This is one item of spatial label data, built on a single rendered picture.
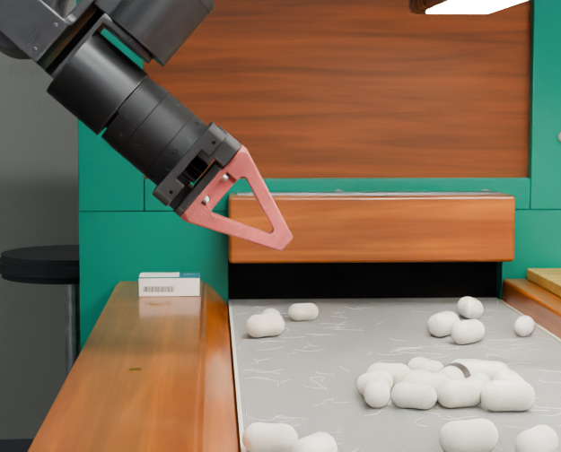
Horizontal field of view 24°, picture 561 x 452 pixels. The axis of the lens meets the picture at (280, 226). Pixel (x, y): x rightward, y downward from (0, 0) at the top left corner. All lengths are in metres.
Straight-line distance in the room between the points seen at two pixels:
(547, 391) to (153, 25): 0.40
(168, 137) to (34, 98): 2.53
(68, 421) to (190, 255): 0.64
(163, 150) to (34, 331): 2.59
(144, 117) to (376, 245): 0.50
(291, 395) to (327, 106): 0.52
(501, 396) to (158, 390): 0.24
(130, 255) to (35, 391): 2.12
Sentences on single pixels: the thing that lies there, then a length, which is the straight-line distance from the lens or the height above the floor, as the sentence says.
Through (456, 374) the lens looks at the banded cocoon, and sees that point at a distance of 0.97.
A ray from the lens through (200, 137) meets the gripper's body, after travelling 0.90.
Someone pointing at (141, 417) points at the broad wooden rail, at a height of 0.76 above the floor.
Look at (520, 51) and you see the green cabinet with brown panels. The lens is 1.46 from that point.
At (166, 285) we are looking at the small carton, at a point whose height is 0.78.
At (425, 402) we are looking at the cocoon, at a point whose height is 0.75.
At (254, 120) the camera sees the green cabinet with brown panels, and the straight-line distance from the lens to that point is 1.42.
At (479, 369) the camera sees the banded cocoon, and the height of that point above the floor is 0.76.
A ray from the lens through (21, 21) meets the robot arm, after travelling 0.92.
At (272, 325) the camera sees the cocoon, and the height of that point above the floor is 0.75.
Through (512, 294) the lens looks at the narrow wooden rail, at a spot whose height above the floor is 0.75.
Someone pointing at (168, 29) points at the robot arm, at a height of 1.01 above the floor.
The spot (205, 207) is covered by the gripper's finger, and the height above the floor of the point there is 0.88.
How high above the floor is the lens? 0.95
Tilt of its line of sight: 5 degrees down
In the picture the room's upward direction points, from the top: straight up
